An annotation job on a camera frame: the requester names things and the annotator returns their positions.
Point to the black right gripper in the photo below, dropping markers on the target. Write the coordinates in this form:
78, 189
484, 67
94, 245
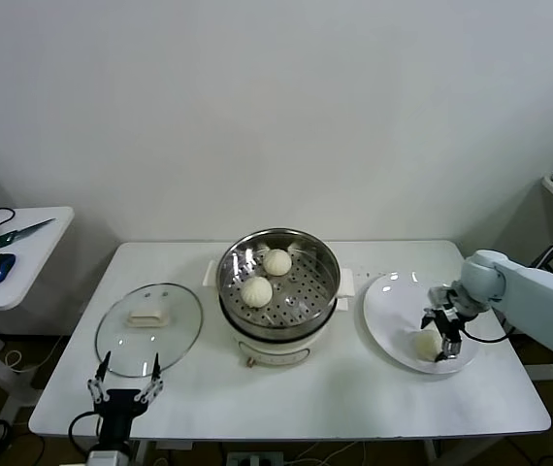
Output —
447, 322

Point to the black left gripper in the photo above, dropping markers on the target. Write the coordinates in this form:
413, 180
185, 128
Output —
117, 420

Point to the white steamed baozi bun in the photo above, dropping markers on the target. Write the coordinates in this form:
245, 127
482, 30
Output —
276, 262
426, 345
257, 291

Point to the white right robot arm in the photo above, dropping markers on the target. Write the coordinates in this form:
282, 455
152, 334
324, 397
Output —
538, 301

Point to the perforated steel steamer basket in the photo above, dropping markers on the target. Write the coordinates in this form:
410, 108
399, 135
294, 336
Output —
327, 276

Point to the white round plate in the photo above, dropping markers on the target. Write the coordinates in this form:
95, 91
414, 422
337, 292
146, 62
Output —
388, 306

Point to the white side table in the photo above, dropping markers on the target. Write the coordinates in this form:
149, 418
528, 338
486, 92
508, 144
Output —
39, 272

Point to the scissors with green grip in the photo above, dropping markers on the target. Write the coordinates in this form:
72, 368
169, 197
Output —
29, 228

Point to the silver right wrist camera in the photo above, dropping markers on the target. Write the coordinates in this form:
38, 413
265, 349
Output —
441, 296

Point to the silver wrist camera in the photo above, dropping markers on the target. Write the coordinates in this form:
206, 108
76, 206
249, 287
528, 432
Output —
441, 296
107, 458

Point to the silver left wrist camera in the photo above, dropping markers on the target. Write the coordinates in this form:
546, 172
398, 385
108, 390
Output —
107, 458

